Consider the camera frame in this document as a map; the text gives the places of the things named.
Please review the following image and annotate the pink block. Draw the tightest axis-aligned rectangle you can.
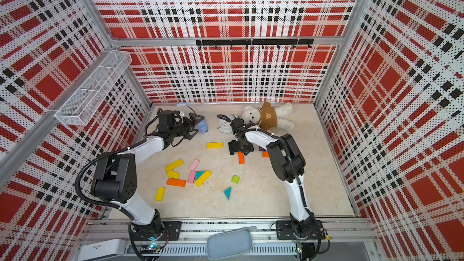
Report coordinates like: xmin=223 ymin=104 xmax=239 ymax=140
xmin=188 ymin=170 xmax=196 ymax=184
xmin=188 ymin=159 xmax=200 ymax=171

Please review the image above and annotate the yellow long block left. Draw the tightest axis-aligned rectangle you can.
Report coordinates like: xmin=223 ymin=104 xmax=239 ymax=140
xmin=164 ymin=159 xmax=183 ymax=172

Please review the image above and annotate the yellow long block top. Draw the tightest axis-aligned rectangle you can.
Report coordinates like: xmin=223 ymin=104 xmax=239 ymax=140
xmin=207 ymin=142 xmax=223 ymax=149

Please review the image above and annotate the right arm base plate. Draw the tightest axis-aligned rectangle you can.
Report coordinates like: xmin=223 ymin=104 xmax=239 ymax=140
xmin=275 ymin=220 xmax=327 ymax=240

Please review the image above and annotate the teal triangle block centre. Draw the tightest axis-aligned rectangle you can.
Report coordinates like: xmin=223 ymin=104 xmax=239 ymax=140
xmin=195 ymin=171 xmax=205 ymax=181

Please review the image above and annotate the white teddy bear brown hoodie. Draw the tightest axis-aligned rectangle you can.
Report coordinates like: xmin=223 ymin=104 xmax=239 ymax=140
xmin=241 ymin=101 xmax=294 ymax=131

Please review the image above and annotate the teal triangle block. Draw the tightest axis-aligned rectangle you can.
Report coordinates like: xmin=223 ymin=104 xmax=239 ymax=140
xmin=224 ymin=187 xmax=232 ymax=200
xmin=195 ymin=171 xmax=205 ymax=181

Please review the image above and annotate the small yellow block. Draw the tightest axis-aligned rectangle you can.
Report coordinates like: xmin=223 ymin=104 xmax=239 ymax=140
xmin=167 ymin=170 xmax=180 ymax=180

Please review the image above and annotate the white wire basket shelf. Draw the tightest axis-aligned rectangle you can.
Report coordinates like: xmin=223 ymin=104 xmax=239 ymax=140
xmin=54 ymin=50 xmax=132 ymax=126

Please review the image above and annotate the grey pouch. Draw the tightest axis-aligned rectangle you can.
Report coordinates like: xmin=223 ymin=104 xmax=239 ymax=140
xmin=207 ymin=228 xmax=253 ymax=261

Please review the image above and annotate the yellow long block centre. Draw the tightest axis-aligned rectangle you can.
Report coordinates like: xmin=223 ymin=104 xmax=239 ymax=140
xmin=194 ymin=170 xmax=211 ymax=187

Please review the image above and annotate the black hook rail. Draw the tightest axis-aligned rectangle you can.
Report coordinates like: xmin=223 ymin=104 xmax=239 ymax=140
xmin=195 ymin=38 xmax=314 ymax=48

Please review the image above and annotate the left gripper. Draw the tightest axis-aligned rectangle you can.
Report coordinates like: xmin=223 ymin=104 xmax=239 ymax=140
xmin=170 ymin=112 xmax=204 ymax=140

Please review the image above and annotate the green half-cylinder block lower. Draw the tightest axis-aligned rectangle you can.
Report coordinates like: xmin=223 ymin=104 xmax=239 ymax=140
xmin=232 ymin=175 xmax=240 ymax=184

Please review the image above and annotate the orange rectangular block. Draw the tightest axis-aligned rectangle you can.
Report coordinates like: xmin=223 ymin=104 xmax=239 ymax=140
xmin=238 ymin=152 xmax=245 ymax=165

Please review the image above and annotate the yellow long block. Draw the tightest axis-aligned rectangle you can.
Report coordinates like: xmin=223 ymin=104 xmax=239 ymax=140
xmin=164 ymin=159 xmax=183 ymax=172
xmin=194 ymin=170 xmax=211 ymax=187
xmin=207 ymin=142 xmax=223 ymax=149

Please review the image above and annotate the white alarm clock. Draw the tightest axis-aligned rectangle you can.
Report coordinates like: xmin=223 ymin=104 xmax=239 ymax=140
xmin=216 ymin=114 xmax=238 ymax=134

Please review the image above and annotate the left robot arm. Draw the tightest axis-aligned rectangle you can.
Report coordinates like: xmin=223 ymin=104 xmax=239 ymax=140
xmin=74 ymin=109 xmax=205 ymax=239

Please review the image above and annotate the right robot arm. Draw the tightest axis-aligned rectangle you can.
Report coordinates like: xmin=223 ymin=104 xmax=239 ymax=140
xmin=217 ymin=114 xmax=325 ymax=240

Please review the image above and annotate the yellow block bottom left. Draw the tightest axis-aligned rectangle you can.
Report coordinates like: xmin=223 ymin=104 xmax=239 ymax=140
xmin=155 ymin=187 xmax=166 ymax=202

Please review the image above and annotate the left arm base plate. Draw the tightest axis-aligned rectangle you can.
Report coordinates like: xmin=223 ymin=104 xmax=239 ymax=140
xmin=128 ymin=219 xmax=182 ymax=241

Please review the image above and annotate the white box device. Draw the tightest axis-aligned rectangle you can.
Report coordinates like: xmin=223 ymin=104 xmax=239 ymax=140
xmin=77 ymin=239 xmax=126 ymax=261

